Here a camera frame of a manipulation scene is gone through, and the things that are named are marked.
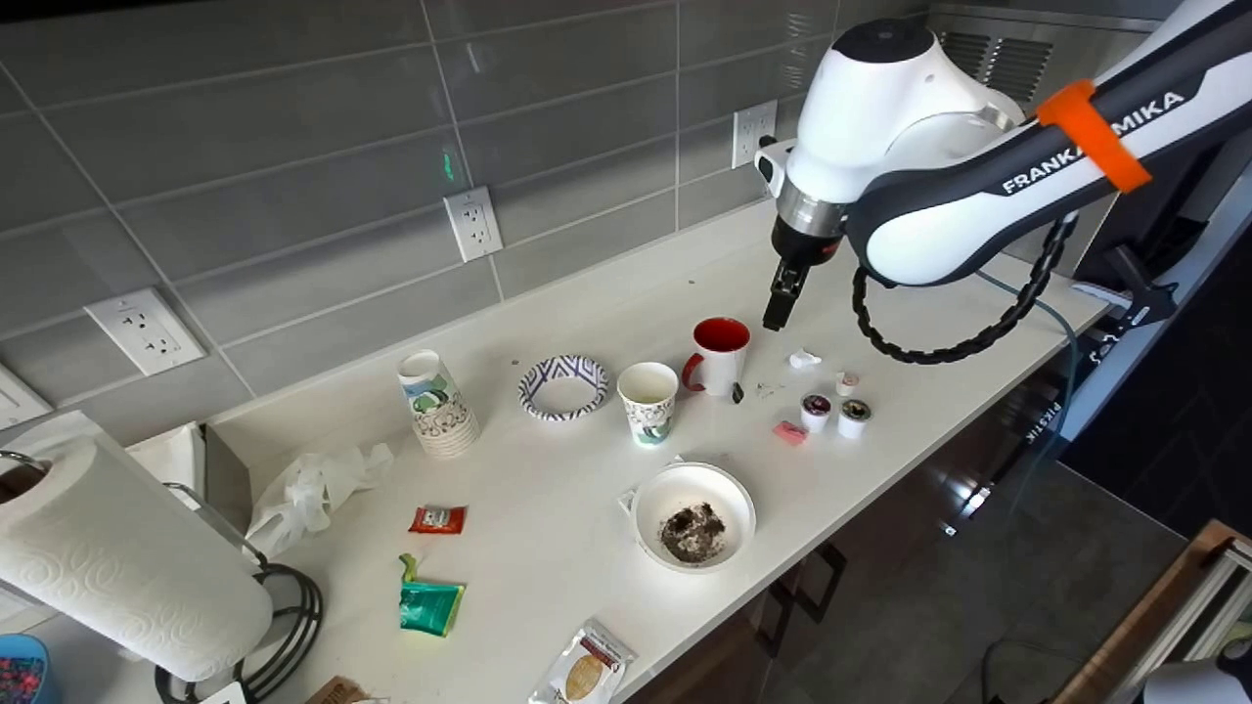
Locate white paper towel roll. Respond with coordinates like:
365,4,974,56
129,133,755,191
0,436,279,686

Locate grey power cable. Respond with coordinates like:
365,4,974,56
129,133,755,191
974,268,1088,462

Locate green tea packet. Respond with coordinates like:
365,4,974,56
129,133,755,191
394,552,470,640

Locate brown paper packet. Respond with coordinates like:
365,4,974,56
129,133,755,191
307,673,384,704

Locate white ceramic bowl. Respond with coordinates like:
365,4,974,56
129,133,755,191
634,459,760,570

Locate wooden frame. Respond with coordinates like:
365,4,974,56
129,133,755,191
1050,518,1252,704

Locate orange strap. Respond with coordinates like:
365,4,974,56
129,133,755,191
1032,80,1157,197

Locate blue patterned paper bowl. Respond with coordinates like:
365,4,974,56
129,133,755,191
517,351,617,424

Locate clear packet brown contents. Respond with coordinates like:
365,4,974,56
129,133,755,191
526,620,640,704

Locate black wire towel holder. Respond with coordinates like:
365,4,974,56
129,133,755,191
154,480,327,704

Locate blue black cart frame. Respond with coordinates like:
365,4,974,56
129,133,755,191
1054,152,1252,455

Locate white outlet with plug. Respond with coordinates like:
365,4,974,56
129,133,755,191
727,98,783,171

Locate brown scraps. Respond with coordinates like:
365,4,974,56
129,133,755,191
657,501,730,562

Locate floral paper cup green print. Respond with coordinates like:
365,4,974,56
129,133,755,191
394,345,483,462

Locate red tea packet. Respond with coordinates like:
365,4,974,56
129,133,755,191
406,501,470,539

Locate floral paper cup white rim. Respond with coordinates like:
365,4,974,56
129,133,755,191
614,359,685,455

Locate white mug red inside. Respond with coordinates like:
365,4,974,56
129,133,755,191
678,313,755,402

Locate white double wall outlet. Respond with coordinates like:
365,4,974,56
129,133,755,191
84,285,207,381

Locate crumpled clear plastic bag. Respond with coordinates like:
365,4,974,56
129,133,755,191
241,441,398,558

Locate blue plate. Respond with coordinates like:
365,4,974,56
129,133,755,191
0,633,55,704

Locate white wall switch plate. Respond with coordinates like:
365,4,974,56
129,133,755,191
0,363,55,436

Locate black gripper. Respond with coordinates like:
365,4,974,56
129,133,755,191
760,217,823,335

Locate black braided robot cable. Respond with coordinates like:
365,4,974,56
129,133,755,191
849,213,1079,368

